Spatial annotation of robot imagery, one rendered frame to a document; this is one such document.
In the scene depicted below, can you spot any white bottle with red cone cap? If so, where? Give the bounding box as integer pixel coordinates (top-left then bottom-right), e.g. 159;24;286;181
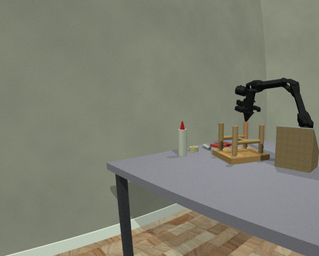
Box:
178;121;187;156

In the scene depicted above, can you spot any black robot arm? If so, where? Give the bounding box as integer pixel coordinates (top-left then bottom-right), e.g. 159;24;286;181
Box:
235;78;314;128

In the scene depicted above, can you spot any red flat rectangular block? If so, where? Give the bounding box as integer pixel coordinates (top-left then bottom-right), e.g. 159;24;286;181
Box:
210;142;232;148

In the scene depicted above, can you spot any tan wooden stool leg frame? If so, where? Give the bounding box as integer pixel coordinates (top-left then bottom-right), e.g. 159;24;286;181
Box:
218;122;265;157

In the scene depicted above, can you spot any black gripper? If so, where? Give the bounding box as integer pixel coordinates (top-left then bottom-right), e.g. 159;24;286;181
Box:
235;98;261;122

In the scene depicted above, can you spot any tan wooden stool seat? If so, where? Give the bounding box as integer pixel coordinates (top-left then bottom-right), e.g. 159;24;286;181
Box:
212;147;270;164

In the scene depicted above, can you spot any beige ring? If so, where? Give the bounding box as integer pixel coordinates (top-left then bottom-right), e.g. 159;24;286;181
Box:
189;146;199;153

